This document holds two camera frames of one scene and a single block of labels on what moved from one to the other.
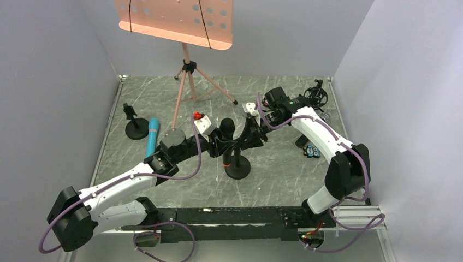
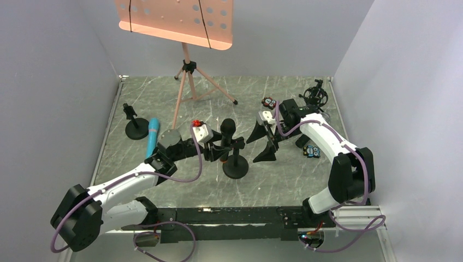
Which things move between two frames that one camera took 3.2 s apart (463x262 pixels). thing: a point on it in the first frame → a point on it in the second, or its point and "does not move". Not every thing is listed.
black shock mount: (316, 94) does not move
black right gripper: (255, 129) → (271, 138)
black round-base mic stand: (240, 166) does not move
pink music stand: (202, 23) does not move
